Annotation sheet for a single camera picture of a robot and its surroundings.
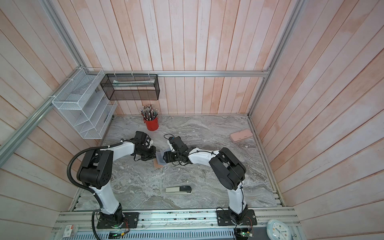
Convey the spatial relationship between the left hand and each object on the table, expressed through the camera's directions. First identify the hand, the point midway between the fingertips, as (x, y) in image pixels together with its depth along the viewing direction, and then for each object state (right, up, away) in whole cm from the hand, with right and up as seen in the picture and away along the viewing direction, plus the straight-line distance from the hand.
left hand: (158, 157), depth 96 cm
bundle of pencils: (-8, +30, +8) cm, 32 cm away
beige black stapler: (+15, -14, -18) cm, 27 cm away
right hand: (+6, +1, -3) cm, 7 cm away
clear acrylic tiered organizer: (+23, +14, +10) cm, 28 cm away
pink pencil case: (+58, +14, +11) cm, 61 cm away
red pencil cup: (-6, +21, +11) cm, 25 cm away
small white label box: (-37, -30, -27) cm, 54 cm away
